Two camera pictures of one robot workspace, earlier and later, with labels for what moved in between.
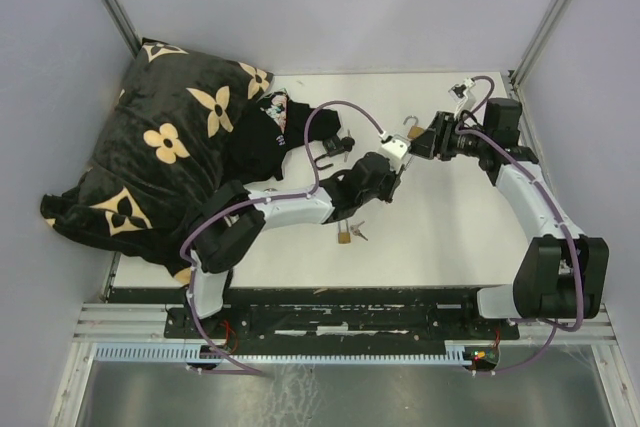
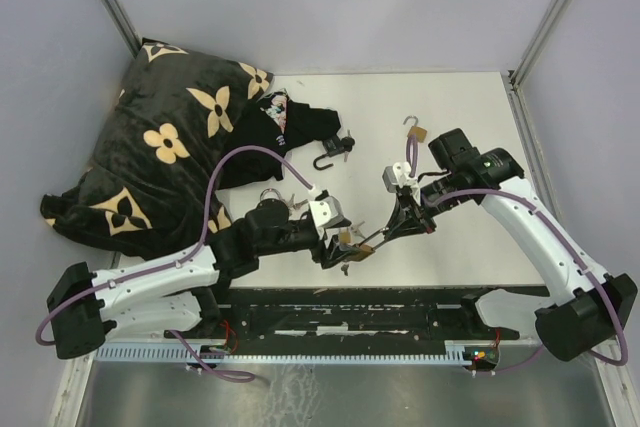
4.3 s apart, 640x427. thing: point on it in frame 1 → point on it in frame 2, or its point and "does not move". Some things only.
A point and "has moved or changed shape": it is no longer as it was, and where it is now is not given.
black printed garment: x=262 y=135 does not move
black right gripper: x=442 y=130 → x=417 y=224
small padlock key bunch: x=355 y=230 does not move
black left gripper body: x=388 y=185 → x=320 y=253
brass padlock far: x=416 y=130 does not move
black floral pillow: x=164 y=143 does not move
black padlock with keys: x=335 y=145 does not move
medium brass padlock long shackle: x=404 y=167 has moved or changed shape
